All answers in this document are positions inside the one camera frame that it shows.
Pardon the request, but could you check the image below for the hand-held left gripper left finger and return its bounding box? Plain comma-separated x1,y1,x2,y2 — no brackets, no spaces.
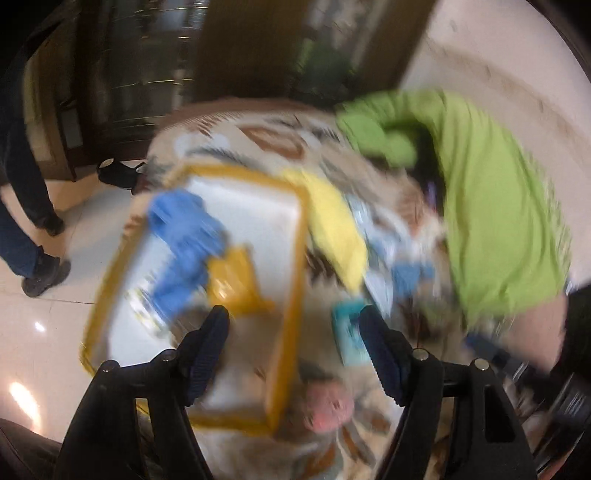
53,305,232,480

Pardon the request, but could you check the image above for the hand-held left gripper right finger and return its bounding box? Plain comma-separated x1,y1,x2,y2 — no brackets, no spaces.
358,305,539,480

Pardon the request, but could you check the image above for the teal packet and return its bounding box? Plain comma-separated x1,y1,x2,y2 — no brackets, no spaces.
331,300,372,365

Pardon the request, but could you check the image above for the pink and brown plush item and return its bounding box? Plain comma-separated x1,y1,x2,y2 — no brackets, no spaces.
300,364,356,432

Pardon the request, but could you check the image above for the white packet with blue print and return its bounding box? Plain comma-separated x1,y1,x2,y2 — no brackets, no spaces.
362,231,439,315

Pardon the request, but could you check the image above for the blue cloth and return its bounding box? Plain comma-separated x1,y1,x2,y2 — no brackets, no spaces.
148,189,229,324

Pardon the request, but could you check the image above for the white tray with yellow rim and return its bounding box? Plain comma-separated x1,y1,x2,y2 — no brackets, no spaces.
81,161,312,437

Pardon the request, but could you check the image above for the yellow towel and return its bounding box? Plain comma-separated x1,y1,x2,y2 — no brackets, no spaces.
281,168,370,294

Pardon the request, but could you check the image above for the green cloth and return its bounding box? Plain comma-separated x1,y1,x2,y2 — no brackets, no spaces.
335,90,571,324

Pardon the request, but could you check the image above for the black round object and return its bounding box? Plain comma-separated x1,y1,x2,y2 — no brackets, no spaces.
97,157,148,192

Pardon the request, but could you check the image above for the leaf-print blanket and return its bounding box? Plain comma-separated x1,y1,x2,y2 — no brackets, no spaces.
131,99,573,480

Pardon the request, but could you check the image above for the wooden glass double door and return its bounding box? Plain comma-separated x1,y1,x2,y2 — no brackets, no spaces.
21,0,199,181

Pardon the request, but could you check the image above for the wooden stained glass door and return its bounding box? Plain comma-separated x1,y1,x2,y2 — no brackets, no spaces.
194,0,435,104

